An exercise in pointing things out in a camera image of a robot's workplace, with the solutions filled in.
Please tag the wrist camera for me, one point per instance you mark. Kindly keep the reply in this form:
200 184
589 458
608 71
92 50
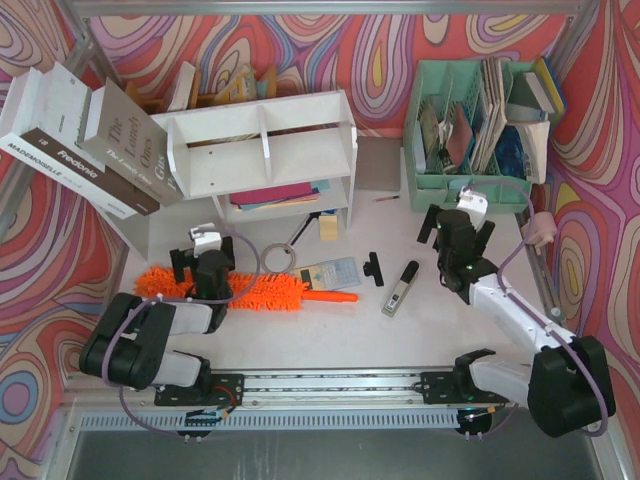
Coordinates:
473 202
205 238

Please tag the white small bookshelf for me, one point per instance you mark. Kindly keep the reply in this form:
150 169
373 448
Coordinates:
216 152

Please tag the small pencil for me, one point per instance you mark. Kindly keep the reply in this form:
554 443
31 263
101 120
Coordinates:
387 198

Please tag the pink pig figurine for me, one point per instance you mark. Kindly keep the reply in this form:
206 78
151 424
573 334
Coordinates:
539 231

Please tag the grey Lonely Ones book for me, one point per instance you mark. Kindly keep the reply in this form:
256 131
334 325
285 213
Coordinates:
120 134

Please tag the yellow sticky note pad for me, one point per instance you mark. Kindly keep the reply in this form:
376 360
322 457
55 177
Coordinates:
328 227

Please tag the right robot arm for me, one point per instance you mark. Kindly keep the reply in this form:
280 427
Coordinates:
566 386

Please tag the mint green desk organizer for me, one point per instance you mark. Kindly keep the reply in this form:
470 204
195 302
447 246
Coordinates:
505 194

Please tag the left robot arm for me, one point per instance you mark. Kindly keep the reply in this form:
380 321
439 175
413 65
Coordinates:
128 347

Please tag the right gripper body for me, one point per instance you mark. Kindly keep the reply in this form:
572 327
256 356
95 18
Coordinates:
428 223

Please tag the orange microfiber duster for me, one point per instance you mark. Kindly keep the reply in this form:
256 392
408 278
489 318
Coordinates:
271 292

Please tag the brown white Fredonia book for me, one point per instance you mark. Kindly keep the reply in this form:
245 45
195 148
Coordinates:
42 121

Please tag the books in green organizer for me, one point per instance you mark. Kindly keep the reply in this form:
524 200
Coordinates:
489 117

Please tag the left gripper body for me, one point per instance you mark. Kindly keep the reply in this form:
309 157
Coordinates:
179 256

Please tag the masking tape roll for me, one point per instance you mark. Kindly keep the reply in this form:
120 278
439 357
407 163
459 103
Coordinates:
278 258

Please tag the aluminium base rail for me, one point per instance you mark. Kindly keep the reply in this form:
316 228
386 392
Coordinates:
326 389

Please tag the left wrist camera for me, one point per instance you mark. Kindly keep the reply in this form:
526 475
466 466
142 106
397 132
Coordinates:
205 238

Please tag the stack of coloured paper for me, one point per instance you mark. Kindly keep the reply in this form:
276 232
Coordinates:
279 196

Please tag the blue beige calculator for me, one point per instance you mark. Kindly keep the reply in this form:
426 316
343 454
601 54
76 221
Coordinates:
332 275

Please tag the black binder clip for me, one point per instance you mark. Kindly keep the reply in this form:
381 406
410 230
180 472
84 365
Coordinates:
371 268

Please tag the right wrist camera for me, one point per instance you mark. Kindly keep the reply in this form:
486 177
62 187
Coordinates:
473 202

